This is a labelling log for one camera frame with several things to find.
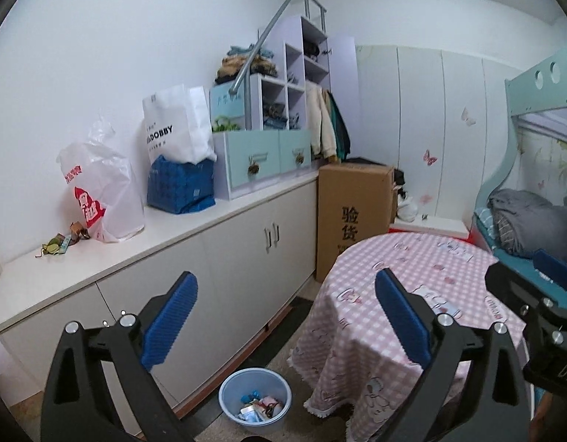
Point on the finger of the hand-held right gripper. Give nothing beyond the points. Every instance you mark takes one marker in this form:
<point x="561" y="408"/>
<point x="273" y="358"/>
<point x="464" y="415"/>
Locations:
<point x="557" y="264"/>
<point x="509" y="285"/>

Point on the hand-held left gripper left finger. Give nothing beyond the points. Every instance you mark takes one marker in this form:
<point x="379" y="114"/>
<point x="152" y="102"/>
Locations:
<point x="170" y="320"/>

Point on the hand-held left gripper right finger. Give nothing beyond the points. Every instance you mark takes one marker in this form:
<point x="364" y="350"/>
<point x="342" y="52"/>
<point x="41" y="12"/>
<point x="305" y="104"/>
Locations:
<point x="403" y="317"/>

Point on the blue plastic bin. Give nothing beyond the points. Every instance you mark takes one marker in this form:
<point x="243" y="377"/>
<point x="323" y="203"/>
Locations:
<point x="230" y="393"/>

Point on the blue wrapper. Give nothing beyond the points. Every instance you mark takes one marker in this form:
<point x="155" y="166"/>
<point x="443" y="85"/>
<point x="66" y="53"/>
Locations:
<point x="254" y="397"/>

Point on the grey duvet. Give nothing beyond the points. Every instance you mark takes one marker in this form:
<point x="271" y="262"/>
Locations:
<point x="527" y="221"/>

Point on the pink checkered tablecloth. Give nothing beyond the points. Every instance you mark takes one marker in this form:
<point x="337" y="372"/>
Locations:
<point x="348" y="322"/>

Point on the white low cabinet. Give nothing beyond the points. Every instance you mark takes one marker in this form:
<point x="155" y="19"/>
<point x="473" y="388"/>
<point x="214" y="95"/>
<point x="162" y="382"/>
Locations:
<point x="242" y="258"/>

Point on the small white plastic bag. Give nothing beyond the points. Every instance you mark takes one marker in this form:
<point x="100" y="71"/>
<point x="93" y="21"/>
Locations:
<point x="407" y="212"/>

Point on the small brown toy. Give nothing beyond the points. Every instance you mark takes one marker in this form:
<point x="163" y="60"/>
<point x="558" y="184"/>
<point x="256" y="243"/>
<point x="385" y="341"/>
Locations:
<point x="79" y="231"/>

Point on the brown cardboard box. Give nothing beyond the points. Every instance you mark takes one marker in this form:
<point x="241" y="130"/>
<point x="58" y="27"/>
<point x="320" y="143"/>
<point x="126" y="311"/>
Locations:
<point x="352" y="193"/>

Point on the blue woven bag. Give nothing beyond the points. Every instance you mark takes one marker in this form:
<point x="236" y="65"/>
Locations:
<point x="177" y="184"/>

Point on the small green wrapper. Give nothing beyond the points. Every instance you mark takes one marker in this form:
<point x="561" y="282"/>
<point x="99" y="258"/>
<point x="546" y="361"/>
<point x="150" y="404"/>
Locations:
<point x="55" y="245"/>

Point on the white plastic bag red print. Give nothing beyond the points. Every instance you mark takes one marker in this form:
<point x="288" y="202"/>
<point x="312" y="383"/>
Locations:
<point x="113" y="184"/>

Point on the pink butterfly sticker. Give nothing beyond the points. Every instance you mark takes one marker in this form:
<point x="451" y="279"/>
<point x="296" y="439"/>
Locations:
<point x="429" y="158"/>

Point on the teal bunk bed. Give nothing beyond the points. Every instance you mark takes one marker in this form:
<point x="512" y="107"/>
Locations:
<point x="523" y="96"/>

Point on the pale butterfly sticker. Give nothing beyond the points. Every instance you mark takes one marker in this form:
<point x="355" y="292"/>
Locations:
<point x="468" y="116"/>

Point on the white wardrobe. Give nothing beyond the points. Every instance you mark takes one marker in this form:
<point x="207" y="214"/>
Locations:
<point x="403" y="124"/>

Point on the dark hanging jacket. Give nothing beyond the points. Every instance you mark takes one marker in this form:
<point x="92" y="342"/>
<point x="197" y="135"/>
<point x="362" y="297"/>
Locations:
<point x="341" y="133"/>

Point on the green artificial plant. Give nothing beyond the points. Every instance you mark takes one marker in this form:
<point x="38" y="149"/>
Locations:
<point x="225" y="125"/>

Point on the white paper shopping bag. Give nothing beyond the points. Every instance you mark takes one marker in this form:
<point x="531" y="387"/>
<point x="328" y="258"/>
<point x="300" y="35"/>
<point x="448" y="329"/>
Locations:
<point x="173" y="115"/>

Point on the cream hanging jacket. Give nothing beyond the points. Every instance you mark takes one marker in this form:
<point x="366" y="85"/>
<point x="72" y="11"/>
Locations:
<point x="320" y="124"/>

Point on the folded jeans in cubby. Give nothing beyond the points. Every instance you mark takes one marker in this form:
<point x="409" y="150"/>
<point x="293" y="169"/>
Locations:
<point x="274" y="111"/>

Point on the pile of folded clothes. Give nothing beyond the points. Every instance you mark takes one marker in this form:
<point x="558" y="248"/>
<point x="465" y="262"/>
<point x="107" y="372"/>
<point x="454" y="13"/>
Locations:
<point x="237" y="66"/>

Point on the black clothes on shelf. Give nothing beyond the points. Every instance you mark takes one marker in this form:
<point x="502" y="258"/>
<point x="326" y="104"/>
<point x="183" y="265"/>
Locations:
<point x="312" y="49"/>

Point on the grey metal handrail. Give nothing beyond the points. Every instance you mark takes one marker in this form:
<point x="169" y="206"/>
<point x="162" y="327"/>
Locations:
<point x="265" y="40"/>

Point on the lilac stair shelf unit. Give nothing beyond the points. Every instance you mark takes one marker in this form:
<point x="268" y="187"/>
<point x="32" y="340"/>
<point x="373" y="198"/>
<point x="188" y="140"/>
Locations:
<point x="292" y="30"/>

